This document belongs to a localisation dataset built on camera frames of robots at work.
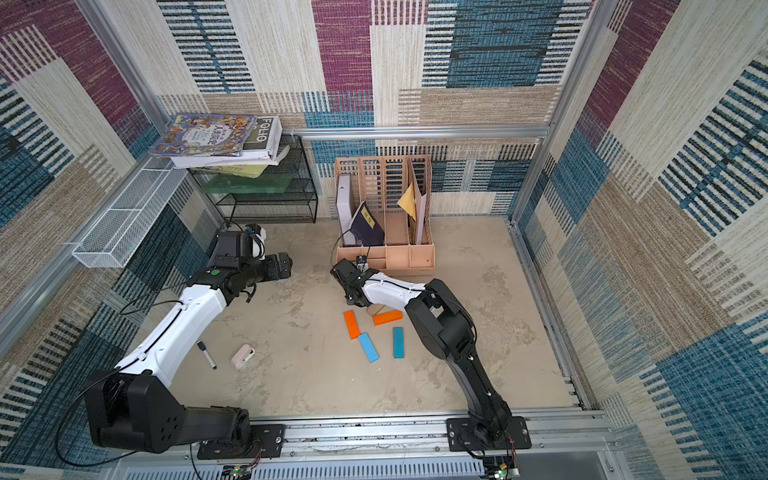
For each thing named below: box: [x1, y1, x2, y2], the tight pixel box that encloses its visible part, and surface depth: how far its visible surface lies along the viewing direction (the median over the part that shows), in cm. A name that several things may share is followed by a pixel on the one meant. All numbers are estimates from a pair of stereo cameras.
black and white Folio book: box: [170, 116, 290, 169], surface depth 83 cm
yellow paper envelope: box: [396, 182, 417, 221], surface depth 93 cm
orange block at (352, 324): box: [344, 310, 361, 339], surface depth 96 cm
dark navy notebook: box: [350, 200, 385, 246], surface depth 107 cm
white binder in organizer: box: [337, 174, 355, 246], surface depth 102 cm
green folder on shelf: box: [201, 173, 294, 194], surface depth 96 cm
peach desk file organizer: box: [334, 154, 435, 273], surface depth 105 cm
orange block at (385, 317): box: [373, 310, 403, 326], surface depth 96 cm
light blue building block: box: [358, 332, 380, 363], surface depth 89 cm
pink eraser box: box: [231, 344, 256, 369], surface depth 87 cm
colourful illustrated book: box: [151, 114, 257, 157], surface depth 83 cm
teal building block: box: [393, 327, 405, 359], surface depth 91 cm
